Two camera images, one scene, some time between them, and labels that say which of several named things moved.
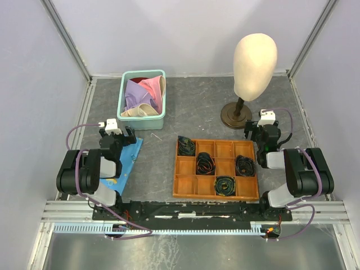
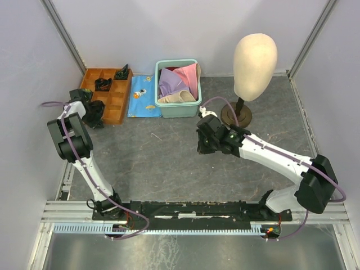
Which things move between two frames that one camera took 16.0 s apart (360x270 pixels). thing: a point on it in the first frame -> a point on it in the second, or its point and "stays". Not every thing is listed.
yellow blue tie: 225,185 -> 87,94
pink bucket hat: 153,86 -> 189,75
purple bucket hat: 136,94 -> 170,82
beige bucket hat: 144,109 -> 183,96
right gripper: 248,127 -> 202,149
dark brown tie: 244,166 -> 94,111
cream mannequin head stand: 255,61 stays
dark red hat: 137,80 -> 171,68
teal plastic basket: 139,122 -> 167,109
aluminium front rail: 323,212 stays
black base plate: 185,215 stays
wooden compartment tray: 188,184 -> 115,99
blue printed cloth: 128,156 -> 142,102
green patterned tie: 186,146 -> 122,73
